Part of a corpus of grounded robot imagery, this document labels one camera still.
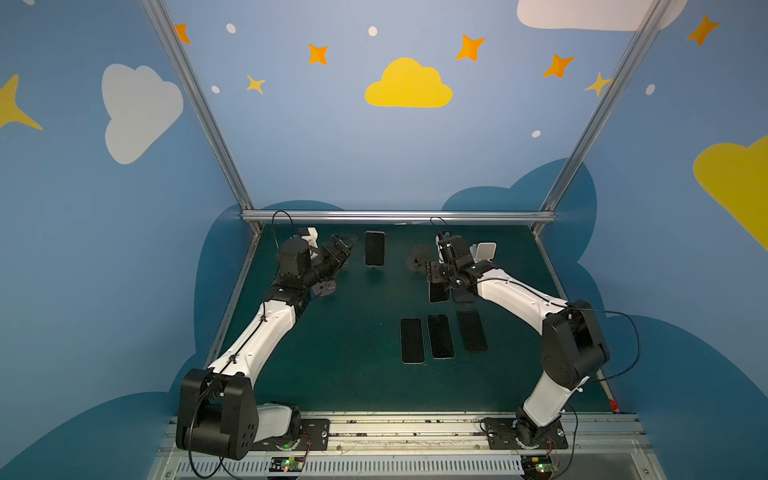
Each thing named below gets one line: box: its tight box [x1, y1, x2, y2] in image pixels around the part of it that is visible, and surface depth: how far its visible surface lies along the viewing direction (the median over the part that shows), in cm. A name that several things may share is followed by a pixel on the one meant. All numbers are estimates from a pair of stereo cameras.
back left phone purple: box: [364, 230, 386, 267], surface depth 103 cm
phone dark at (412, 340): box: [400, 318, 426, 365], surface depth 93 cm
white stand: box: [469, 242, 497, 263], surface depth 109 cm
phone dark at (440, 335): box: [426, 314, 456, 360], surface depth 92 cm
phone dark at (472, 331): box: [458, 309, 488, 353], surface depth 95 cm
